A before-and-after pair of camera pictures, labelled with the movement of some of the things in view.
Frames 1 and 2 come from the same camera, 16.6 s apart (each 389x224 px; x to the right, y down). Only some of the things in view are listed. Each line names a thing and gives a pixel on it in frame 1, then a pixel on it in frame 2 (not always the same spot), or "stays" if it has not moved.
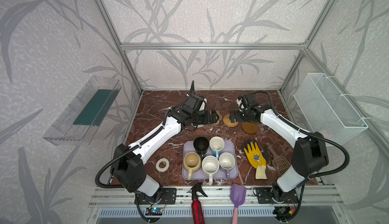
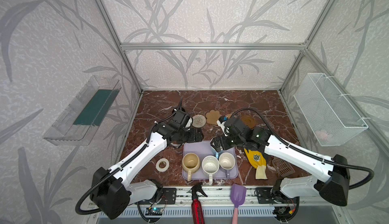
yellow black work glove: [257, 157] stays
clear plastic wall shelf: [79, 122] stays
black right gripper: [238, 116] → [218, 143]
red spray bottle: [197, 213] stays
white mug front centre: [210, 165] stays
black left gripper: [205, 117] → [194, 134]
